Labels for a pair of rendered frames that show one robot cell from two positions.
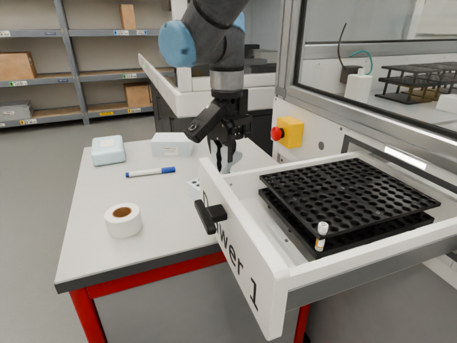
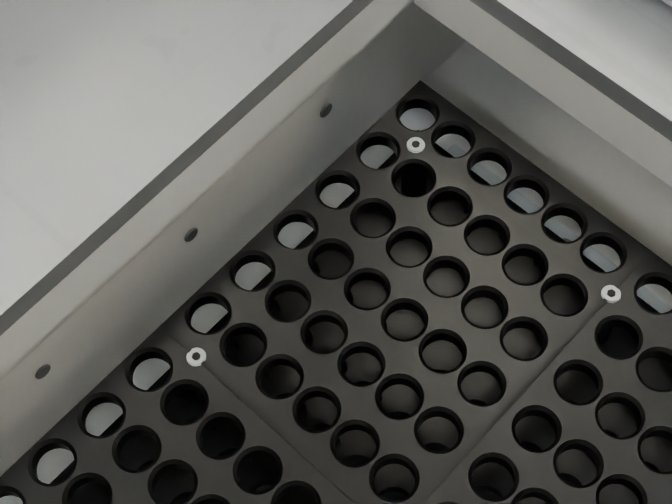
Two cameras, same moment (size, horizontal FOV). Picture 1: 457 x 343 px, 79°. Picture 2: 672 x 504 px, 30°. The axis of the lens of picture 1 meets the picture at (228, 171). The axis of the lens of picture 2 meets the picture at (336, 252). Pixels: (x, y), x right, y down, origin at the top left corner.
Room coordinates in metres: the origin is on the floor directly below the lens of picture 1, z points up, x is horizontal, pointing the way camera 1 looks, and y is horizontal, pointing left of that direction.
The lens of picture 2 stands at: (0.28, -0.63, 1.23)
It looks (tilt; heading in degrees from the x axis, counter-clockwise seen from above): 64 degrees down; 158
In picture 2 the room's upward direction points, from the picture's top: 5 degrees counter-clockwise
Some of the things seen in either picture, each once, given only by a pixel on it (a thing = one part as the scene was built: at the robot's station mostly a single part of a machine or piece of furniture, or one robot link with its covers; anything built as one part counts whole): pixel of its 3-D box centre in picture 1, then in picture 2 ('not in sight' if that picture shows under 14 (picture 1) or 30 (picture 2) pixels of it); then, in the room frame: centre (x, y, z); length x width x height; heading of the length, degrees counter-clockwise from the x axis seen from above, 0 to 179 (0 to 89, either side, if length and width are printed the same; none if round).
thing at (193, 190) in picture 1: (216, 186); not in sight; (0.61, 0.03, 0.78); 0.12 x 0.08 x 0.04; 131
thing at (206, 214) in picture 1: (212, 214); not in sight; (0.32, 0.02, 0.91); 0.07 x 0.04 x 0.01; 20
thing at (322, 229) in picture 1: (320, 237); not in sight; (0.29, -0.12, 0.89); 0.01 x 0.01 x 0.05
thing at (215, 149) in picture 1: (223, 154); not in sight; (0.66, 0.01, 0.85); 0.06 x 0.03 x 0.09; 131
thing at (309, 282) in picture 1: (343, 205); not in sight; (0.40, -0.20, 0.86); 0.40 x 0.26 x 0.06; 110
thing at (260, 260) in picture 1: (230, 227); not in sight; (0.33, 0.00, 0.87); 0.29 x 0.02 x 0.11; 20
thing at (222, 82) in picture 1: (226, 79); not in sight; (0.64, 0.01, 1.03); 0.08 x 0.08 x 0.05
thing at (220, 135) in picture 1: (229, 115); not in sight; (0.65, 0.00, 0.95); 0.09 x 0.08 x 0.12; 131
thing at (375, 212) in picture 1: (339, 203); not in sight; (0.40, -0.19, 0.87); 0.22 x 0.18 x 0.06; 110
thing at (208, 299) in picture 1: (192, 267); not in sight; (0.72, 0.13, 0.38); 0.62 x 0.58 x 0.76; 20
